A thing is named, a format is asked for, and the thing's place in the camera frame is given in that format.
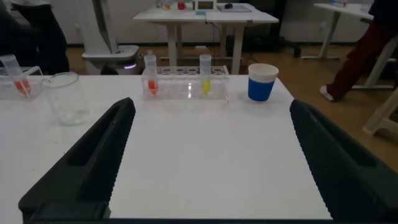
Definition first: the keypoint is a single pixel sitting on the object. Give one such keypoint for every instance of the white humanoid robot on base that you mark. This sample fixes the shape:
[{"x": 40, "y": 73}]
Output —
[{"x": 105, "y": 56}]

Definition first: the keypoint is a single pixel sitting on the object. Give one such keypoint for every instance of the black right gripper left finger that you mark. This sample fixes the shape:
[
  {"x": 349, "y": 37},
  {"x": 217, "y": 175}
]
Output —
[{"x": 93, "y": 161}]

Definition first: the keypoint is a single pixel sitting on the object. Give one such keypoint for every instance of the grey desk pad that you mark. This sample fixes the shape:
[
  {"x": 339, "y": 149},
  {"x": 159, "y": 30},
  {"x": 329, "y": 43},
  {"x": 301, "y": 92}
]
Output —
[{"x": 239, "y": 9}]

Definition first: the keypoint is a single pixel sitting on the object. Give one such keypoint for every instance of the small blue card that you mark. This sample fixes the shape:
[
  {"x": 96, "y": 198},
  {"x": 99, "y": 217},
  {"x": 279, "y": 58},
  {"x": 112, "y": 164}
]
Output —
[{"x": 200, "y": 13}]

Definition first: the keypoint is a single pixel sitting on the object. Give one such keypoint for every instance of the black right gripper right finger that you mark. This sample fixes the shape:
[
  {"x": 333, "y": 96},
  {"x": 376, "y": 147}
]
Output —
[{"x": 342, "y": 174}]

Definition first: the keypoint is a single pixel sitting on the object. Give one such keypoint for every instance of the clear acrylic tube rack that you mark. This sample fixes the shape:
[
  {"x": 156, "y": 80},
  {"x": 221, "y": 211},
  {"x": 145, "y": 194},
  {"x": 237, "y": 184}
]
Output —
[
  {"x": 183, "y": 90},
  {"x": 6, "y": 90}
]

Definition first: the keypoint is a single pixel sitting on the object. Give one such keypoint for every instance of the person in red trousers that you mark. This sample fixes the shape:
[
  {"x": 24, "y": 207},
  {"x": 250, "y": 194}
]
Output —
[{"x": 357, "y": 59}]

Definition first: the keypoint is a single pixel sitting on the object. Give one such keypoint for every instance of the long white desk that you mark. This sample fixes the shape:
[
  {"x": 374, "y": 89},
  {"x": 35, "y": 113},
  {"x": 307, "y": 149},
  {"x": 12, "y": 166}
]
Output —
[{"x": 329, "y": 31}]

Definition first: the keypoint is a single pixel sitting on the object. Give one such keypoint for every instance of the small red round object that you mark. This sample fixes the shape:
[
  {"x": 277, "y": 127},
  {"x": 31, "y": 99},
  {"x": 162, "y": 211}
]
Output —
[{"x": 181, "y": 5}]

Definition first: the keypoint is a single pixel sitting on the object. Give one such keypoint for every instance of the blue white paper cup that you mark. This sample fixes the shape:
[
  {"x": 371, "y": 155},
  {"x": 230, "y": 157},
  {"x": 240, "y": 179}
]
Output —
[{"x": 259, "y": 90}]

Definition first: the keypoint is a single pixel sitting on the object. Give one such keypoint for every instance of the person in dark clothes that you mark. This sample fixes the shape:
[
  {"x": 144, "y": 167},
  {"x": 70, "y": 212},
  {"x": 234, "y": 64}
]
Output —
[{"x": 49, "y": 40}]

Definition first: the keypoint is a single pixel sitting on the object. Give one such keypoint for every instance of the white standing desk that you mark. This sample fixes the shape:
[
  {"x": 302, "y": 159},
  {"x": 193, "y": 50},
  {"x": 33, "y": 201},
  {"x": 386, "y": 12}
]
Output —
[
  {"x": 239, "y": 17},
  {"x": 171, "y": 17}
]

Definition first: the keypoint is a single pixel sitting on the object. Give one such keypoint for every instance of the small tube rack with tubes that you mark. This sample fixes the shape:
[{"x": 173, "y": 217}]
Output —
[{"x": 338, "y": 3}]

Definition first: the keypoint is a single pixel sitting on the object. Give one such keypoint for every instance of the black computer mouse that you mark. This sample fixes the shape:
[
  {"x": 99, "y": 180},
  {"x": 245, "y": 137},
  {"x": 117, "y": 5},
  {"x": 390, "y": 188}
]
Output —
[{"x": 228, "y": 6}]

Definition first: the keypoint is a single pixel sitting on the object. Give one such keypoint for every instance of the white drawer organizer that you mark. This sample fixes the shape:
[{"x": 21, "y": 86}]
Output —
[{"x": 205, "y": 4}]

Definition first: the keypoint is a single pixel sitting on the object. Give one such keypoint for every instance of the clear glass beaker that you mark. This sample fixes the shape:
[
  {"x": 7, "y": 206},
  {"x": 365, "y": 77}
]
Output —
[{"x": 68, "y": 105}]

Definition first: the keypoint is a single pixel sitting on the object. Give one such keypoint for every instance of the orange pigment test tube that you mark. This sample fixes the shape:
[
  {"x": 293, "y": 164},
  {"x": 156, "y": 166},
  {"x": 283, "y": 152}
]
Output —
[
  {"x": 152, "y": 85},
  {"x": 21, "y": 85}
]

